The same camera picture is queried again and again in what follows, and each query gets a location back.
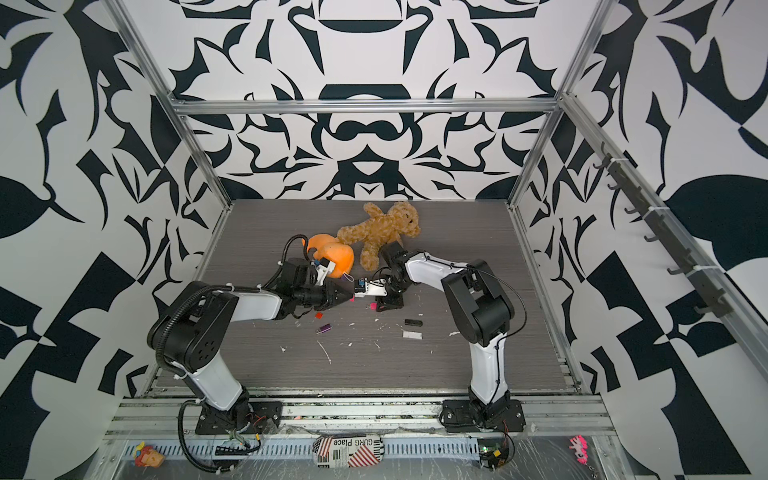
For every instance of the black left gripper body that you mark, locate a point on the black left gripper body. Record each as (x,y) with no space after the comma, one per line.
(322,297)

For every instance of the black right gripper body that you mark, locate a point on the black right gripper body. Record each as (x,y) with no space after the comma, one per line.
(392,297)

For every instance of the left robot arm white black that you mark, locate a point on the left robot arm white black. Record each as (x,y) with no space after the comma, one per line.
(188,337)

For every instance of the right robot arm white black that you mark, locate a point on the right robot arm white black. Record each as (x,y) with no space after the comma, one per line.
(482,313)

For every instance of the white paper tag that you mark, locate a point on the white paper tag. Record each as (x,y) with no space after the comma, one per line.
(412,335)

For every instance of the orange plush fish toy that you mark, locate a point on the orange plush fish toy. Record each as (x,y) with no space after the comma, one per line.
(326,247)

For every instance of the brown teddy bear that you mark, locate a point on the brown teddy bear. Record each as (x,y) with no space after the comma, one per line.
(380,229)

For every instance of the printed label sticker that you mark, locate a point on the printed label sticker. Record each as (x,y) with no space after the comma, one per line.
(349,451)

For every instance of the pink toy figure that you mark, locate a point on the pink toy figure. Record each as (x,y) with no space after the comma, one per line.
(579,446)

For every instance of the colourful small toy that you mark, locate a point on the colourful small toy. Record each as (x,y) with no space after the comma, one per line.
(145,455)

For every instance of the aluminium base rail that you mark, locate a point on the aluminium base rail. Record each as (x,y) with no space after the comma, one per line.
(306,414)

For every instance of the wall hook rack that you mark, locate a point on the wall hook rack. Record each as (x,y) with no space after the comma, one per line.
(670,233)

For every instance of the aluminium frame post left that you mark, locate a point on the aluminium frame post left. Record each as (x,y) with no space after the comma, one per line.
(133,40)

